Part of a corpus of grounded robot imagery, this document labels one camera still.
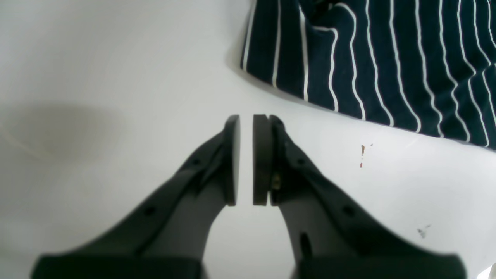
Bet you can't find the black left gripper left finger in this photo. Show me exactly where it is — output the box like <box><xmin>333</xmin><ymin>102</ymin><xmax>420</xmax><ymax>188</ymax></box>
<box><xmin>31</xmin><ymin>115</ymin><xmax>240</xmax><ymax>279</ymax></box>

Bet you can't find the navy white striped T-shirt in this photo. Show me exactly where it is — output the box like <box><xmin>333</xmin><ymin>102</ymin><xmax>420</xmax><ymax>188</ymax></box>
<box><xmin>240</xmin><ymin>0</ymin><xmax>496</xmax><ymax>150</ymax></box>

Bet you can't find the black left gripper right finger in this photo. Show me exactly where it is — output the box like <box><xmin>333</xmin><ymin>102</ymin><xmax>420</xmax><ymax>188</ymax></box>
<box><xmin>253</xmin><ymin>115</ymin><xmax>467</xmax><ymax>279</ymax></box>

